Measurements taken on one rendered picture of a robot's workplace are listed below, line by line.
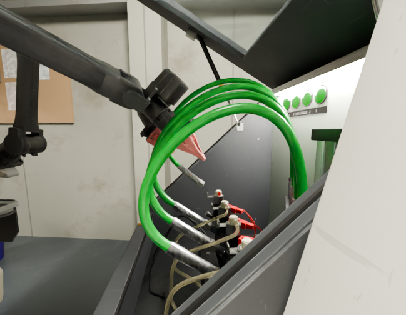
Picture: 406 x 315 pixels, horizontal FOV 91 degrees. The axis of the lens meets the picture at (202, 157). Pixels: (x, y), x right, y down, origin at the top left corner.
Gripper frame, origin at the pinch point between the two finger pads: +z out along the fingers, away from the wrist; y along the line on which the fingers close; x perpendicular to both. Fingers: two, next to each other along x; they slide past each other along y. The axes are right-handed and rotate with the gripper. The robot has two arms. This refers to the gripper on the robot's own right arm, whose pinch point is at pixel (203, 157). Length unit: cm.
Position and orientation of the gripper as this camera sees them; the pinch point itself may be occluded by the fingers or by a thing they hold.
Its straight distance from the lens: 51.1
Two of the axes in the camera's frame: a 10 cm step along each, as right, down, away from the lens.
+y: 6.9, -6.9, -2.3
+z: 7.0, 7.1, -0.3
